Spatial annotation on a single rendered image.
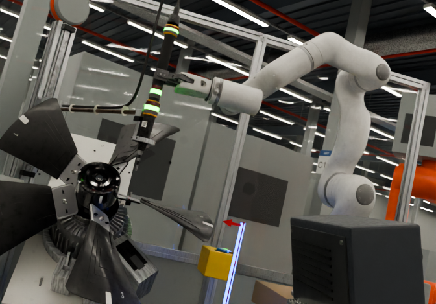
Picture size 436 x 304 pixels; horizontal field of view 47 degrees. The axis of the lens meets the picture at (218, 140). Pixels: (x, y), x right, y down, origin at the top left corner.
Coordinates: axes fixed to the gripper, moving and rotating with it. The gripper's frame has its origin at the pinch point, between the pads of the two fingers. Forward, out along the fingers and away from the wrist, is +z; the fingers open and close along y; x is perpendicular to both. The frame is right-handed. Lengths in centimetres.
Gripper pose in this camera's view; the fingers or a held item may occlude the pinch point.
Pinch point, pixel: (160, 76)
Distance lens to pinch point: 153.0
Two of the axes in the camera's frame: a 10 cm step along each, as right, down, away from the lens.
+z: -9.6, -2.4, -1.7
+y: -1.9, 0.9, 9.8
